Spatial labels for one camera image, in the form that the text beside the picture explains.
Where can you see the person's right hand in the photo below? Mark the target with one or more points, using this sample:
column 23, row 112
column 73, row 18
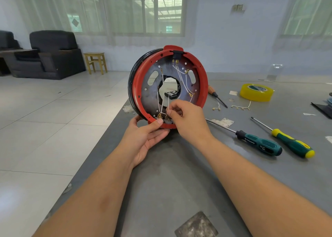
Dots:
column 189, row 122

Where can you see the person's left hand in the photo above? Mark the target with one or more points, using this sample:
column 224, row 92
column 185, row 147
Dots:
column 142, row 143

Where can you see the red round appliance base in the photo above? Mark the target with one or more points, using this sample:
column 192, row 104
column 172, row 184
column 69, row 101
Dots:
column 142, row 89

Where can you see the person's left forearm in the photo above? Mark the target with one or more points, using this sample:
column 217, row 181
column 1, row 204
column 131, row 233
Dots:
column 88, row 203

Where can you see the person's right forearm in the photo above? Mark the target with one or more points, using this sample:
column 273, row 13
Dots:
column 269, row 192

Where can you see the black remote control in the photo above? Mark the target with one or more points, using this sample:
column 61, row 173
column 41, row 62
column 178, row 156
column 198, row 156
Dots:
column 172, row 93

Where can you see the crumpled white tape piece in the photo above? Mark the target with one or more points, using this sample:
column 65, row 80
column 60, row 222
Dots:
column 224, row 122

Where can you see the yellow tape roll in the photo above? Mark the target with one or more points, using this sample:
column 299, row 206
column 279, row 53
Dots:
column 248, row 95

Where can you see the small wooden stool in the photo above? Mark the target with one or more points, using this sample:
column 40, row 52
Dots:
column 95, row 55

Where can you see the black armchair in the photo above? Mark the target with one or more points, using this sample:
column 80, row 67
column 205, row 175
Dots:
column 52, row 55

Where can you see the large barred window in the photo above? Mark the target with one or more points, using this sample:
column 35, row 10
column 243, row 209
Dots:
column 311, row 11
column 129, row 8

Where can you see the black flat plate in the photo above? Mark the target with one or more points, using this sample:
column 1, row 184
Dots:
column 324, row 109

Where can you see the narrow white tape strip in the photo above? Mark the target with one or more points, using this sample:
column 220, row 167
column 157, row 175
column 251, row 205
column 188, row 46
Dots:
column 329, row 139

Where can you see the sheer white curtain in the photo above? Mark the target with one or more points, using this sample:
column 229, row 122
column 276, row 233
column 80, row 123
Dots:
column 308, row 42
column 36, row 8

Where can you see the black sofa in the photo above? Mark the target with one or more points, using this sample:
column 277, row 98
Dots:
column 6, row 41

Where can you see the white wall box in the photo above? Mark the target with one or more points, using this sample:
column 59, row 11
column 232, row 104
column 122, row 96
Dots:
column 238, row 8

